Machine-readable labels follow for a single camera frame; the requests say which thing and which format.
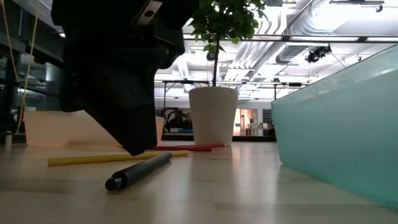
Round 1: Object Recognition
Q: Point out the black ceiling rail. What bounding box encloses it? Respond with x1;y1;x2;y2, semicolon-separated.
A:
328;0;386;13

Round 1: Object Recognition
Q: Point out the yellow hanging cable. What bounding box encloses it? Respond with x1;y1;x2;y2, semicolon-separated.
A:
16;0;40;135
1;0;21;83

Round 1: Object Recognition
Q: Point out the black background robot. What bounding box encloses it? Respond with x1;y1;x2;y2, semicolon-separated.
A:
161;107;194;134

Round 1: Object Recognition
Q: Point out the green translucent tray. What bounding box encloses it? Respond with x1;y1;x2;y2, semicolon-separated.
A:
271;43;398;210

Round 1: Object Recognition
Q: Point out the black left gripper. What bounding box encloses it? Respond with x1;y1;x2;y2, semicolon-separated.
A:
51;0;200;156

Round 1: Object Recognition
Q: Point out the black aluminium rig frame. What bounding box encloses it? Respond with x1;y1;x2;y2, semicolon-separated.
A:
160;133;278;143

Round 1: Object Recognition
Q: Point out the orange translucent tray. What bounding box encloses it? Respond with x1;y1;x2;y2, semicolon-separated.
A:
24;111;165;148

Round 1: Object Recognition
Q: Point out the black pen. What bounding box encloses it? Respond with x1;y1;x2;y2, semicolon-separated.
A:
104;151;174;192

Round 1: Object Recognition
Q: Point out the yellow pencil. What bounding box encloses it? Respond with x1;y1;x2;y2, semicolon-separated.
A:
47;149;192;167

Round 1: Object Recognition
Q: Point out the black hanging device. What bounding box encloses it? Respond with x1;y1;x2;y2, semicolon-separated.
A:
304;45;333;64

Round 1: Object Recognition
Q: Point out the silver ventilation duct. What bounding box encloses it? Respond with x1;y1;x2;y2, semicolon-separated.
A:
275;0;346;65

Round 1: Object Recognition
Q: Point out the potted plant white pot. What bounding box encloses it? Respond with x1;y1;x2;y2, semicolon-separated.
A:
185;0;269;147

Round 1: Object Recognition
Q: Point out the black background workstation frame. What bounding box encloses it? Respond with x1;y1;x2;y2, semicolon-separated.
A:
154;79;312;110

